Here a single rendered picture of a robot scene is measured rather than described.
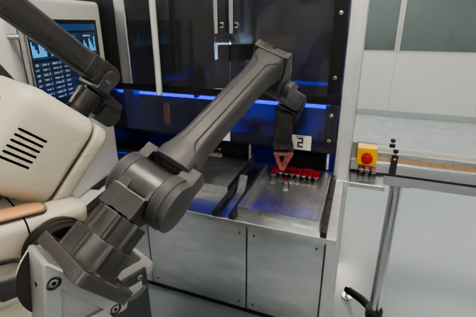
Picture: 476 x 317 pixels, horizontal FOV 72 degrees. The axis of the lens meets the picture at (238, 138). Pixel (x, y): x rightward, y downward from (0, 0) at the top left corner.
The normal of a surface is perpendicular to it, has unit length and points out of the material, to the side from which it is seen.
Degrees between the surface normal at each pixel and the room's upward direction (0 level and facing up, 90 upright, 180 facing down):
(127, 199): 44
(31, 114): 85
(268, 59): 34
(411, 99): 90
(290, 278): 90
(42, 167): 90
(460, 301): 0
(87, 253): 52
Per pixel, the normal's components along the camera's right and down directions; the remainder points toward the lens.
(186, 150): 0.07, -0.60
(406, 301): 0.00, -0.94
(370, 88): -0.34, 0.31
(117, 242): 0.62, 0.07
